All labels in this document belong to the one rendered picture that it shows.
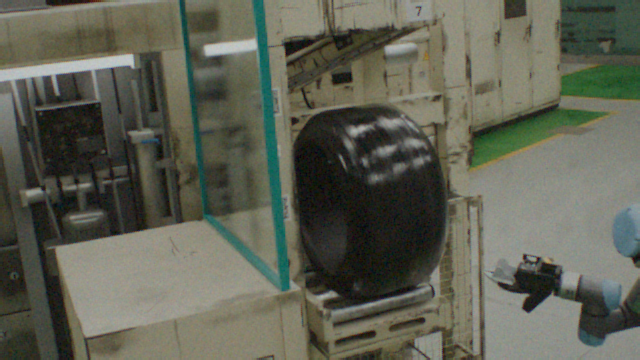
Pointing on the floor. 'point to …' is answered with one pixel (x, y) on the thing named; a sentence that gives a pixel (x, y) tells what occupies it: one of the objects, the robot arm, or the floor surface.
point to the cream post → (286, 153)
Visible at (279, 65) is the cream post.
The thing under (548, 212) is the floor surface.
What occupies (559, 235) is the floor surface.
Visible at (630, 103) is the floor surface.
